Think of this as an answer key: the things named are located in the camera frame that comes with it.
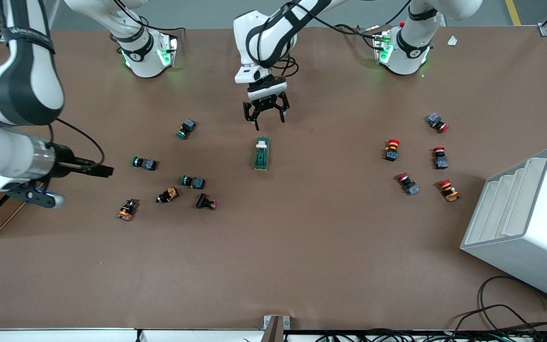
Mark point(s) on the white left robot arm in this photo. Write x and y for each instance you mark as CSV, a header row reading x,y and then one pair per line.
x,y
409,52

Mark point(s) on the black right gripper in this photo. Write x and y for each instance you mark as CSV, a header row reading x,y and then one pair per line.
x,y
64,158

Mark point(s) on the black button orange contact block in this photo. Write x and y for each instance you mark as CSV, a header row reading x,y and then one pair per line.
x,y
127,209
168,195

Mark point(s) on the green push button grey block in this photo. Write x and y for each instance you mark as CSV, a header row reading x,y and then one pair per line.
x,y
186,128
144,163
193,181

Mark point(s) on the black button red contact block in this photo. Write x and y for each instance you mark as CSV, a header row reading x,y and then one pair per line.
x,y
206,202

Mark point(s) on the green load switch white toggle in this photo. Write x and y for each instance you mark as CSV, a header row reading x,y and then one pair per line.
x,y
261,154

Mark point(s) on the red push button grey block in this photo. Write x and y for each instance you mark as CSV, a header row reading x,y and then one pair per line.
x,y
407,184
438,122
440,157

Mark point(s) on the small white paper scrap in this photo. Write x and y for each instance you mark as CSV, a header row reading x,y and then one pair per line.
x,y
452,41

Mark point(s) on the grey metal bracket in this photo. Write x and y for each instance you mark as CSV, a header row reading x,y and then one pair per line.
x,y
277,324

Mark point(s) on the red mushroom button orange block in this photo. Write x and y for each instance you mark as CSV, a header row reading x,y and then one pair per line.
x,y
391,149
449,190

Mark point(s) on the white stepped plastic rack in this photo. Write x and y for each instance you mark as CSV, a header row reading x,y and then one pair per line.
x,y
530,237

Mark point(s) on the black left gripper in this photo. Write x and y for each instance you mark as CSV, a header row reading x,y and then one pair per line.
x,y
266,101

